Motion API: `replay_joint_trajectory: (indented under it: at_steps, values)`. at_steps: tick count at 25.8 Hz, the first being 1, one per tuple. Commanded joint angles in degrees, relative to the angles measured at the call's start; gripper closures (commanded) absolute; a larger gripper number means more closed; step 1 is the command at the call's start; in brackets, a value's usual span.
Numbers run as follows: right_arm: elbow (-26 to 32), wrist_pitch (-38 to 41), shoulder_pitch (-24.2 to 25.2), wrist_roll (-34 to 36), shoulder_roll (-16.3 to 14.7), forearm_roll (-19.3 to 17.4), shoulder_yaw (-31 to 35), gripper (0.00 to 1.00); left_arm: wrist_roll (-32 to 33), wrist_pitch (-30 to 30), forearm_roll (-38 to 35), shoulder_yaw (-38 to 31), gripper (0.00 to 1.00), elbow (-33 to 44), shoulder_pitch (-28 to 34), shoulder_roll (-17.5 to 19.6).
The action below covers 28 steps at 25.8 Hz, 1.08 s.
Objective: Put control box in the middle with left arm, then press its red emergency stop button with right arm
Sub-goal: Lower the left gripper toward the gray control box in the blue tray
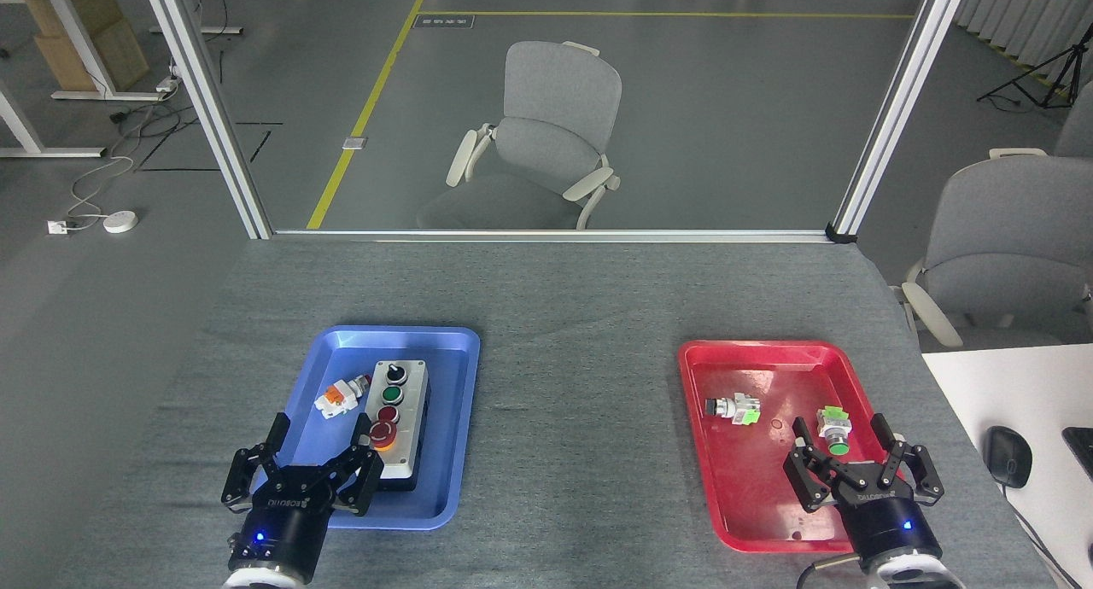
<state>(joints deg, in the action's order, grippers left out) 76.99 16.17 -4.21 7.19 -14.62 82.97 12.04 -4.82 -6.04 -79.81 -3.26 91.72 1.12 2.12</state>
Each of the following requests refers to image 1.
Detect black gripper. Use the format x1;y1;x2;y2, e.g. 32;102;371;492
783;413;947;573
221;412;385;585

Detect grey four-button control box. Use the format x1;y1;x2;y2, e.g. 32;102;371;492
355;359;431;493

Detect red plastic tray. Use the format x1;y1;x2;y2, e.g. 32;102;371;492
678;340;927;554

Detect black computer mouse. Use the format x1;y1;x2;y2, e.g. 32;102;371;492
982;426;1033;489

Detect blue plastic tray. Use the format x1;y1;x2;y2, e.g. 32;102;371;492
248;325;481;532

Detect white side table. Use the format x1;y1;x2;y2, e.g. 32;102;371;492
921;343;1093;589

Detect black keyboard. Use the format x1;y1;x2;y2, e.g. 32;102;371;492
1061;427;1093;479

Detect grey office chair white arms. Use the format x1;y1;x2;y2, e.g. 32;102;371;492
417;41;622;230
892;148;1093;351

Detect grey table cloth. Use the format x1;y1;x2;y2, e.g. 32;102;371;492
51;239;1060;589

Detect grey office chair back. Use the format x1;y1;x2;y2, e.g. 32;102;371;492
1052;84;1093;159

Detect black tripod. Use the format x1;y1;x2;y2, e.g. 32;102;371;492
977;46;1093;112

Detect white desk leg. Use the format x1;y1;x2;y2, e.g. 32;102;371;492
0;81;106;160

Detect stacked cardboard boxes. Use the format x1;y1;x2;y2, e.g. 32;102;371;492
24;0;151;93

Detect grey pleated curtain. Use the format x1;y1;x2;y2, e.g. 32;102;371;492
954;0;1093;71

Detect green push button switch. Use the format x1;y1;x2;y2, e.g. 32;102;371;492
816;406;852;456

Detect orange white push button switch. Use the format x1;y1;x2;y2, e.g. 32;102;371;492
314;376;374;420

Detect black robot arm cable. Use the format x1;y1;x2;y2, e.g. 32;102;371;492
797;553;863;589

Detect black-headed switch with green block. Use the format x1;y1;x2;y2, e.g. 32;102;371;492
705;393;762;427

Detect black mouse cable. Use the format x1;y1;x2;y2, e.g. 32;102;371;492
1008;485;1067;589

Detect silver aluminium rail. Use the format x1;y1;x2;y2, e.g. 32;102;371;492
270;228;834;245

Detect silver aluminium post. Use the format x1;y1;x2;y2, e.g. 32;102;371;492
830;0;974;243
139;0;273;240

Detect white floor cable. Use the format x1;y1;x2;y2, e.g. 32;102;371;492
67;152;137;228

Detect white desk frame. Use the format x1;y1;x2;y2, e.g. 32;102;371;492
0;0;173;102

